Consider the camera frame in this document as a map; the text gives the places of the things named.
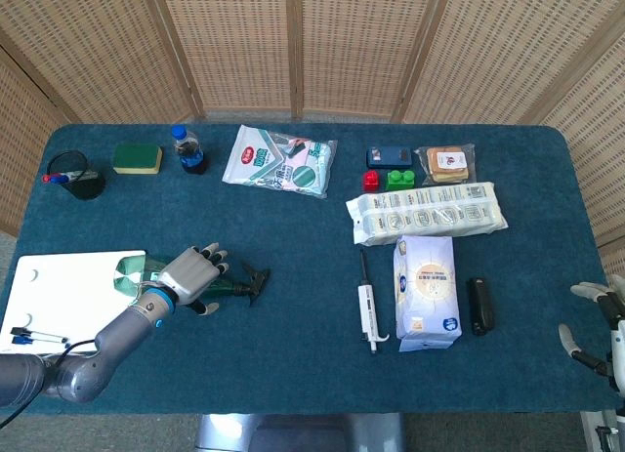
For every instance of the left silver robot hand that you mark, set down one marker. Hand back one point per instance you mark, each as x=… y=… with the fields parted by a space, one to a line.
x=188 y=276

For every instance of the cola bottle with blue cap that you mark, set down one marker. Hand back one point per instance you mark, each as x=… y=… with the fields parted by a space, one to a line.
x=189 y=154

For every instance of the green and yellow sponge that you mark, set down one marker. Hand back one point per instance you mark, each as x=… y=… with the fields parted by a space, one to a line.
x=137 y=159

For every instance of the cleaning cloth package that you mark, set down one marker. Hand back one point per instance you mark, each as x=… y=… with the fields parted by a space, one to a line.
x=278 y=164

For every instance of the red toy block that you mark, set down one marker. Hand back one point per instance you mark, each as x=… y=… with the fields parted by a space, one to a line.
x=371 y=182

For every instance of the long cream package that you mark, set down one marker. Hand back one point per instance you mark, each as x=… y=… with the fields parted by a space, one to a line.
x=425 y=213

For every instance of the black stapler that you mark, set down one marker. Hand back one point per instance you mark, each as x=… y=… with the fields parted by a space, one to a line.
x=481 y=308

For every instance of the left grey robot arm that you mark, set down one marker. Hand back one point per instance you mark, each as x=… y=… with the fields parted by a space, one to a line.
x=107 y=344

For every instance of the woven folding screen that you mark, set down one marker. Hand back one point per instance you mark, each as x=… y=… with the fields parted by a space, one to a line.
x=244 y=47

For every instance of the green toy block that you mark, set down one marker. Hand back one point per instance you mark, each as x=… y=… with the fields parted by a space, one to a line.
x=400 y=180

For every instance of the lavender tissue pack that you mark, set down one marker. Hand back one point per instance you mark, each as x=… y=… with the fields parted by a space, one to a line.
x=427 y=291

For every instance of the red and blue pen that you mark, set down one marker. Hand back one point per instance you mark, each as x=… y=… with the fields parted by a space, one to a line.
x=56 y=178

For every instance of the white board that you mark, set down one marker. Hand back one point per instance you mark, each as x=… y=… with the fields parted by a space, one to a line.
x=58 y=291

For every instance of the green transparent spray bottle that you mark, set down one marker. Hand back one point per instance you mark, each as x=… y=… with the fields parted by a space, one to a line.
x=129 y=276

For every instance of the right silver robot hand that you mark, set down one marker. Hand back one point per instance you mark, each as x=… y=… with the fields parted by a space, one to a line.
x=617 y=335

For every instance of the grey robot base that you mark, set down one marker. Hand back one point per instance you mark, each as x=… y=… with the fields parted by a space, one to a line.
x=298 y=432

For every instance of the blue capped marker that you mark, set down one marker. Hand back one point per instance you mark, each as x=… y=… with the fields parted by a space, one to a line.
x=24 y=340

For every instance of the black mesh pen holder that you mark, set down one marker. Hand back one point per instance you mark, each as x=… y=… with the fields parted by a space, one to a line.
x=90 y=186

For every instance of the blue tablecloth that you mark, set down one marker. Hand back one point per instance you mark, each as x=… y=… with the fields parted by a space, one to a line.
x=293 y=276

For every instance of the dark blue box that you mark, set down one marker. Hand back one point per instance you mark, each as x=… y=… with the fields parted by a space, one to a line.
x=389 y=156

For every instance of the white pipette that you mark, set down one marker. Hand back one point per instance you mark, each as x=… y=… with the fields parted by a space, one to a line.
x=368 y=305

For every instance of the packaged brown biscuits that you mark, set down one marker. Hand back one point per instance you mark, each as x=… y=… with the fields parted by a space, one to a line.
x=446 y=164

